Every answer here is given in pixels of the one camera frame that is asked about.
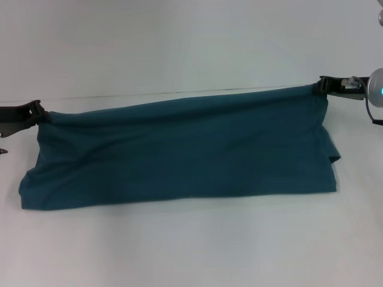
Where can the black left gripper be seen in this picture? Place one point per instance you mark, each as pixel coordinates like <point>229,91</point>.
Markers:
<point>16,118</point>

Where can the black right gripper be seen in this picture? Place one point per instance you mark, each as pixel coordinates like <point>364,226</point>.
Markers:
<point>347,88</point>

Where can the teal t-shirt with FREE print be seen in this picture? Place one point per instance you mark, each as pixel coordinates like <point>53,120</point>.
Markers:
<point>179,149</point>

